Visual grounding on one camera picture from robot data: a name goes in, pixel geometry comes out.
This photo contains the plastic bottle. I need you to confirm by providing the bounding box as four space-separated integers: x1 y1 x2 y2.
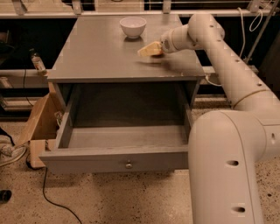
29 48 47 75

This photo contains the grey wooden cabinet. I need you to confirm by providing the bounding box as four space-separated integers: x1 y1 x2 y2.
48 15 204 106

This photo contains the white ceramic bowl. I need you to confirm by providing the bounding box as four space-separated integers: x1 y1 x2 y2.
120 17 147 39

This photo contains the small black floor object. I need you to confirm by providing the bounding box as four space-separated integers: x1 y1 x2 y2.
0 190 12 203

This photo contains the round metal drawer knob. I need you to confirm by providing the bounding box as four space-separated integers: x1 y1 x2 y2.
125 160 133 169

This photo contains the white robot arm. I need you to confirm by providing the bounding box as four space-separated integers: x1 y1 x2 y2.
138 12 280 224

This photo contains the grey metal rail beam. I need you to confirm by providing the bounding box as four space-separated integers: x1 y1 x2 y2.
0 66 221 88

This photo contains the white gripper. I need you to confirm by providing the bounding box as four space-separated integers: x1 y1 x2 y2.
137 31 175 57

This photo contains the grey open top drawer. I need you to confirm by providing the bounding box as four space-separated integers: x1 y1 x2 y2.
40 82 193 173

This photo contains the black floor cable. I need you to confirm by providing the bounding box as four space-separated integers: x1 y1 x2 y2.
25 151 83 224

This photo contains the white hanging cable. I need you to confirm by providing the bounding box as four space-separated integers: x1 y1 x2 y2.
205 7 264 88

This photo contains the cardboard box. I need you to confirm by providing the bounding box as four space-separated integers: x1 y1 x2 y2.
16 82 64 169

